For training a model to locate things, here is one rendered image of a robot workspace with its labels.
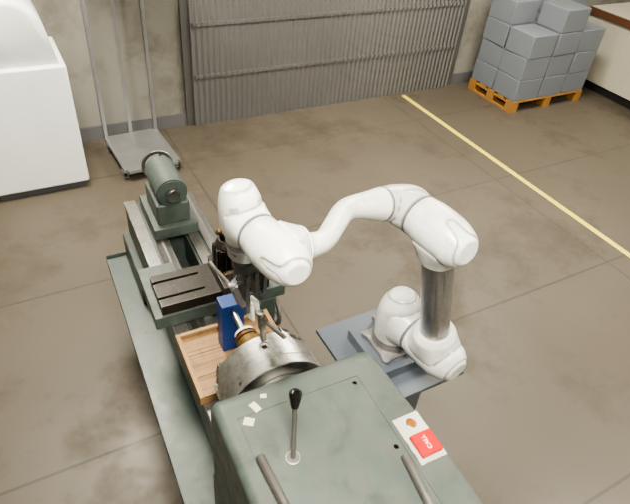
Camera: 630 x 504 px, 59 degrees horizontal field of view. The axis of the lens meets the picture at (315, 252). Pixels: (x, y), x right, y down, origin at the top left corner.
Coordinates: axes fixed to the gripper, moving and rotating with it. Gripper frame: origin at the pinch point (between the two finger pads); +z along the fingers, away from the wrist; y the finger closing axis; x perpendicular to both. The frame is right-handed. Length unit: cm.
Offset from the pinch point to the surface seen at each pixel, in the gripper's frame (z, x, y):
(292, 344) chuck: 15.7, 7.1, -7.5
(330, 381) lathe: 12.7, 25.4, -5.1
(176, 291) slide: 39, -57, -4
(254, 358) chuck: 13.9, 4.5, 4.5
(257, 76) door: 112, -310, -240
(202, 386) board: 47, -20, 11
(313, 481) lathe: 11.0, 42.9, 17.6
